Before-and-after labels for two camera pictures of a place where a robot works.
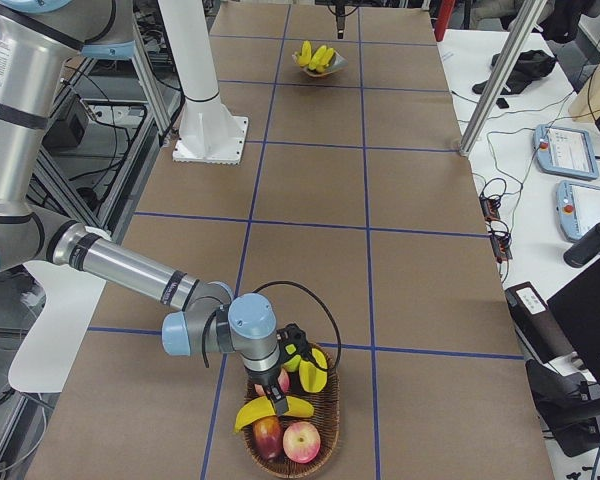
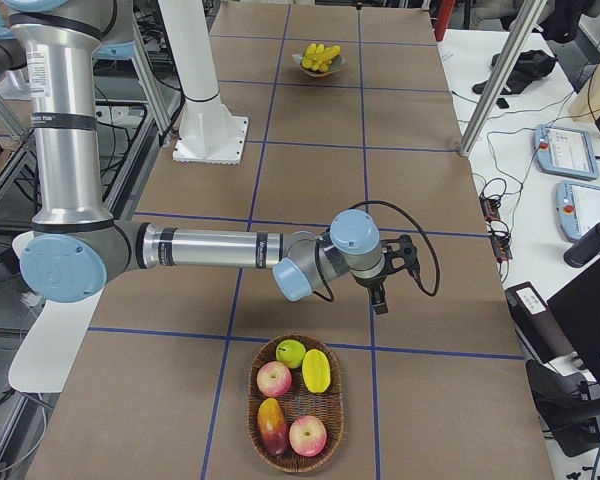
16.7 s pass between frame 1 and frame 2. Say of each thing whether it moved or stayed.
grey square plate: stayed
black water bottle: stayed
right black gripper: moved
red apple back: stayed
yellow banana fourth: stayed
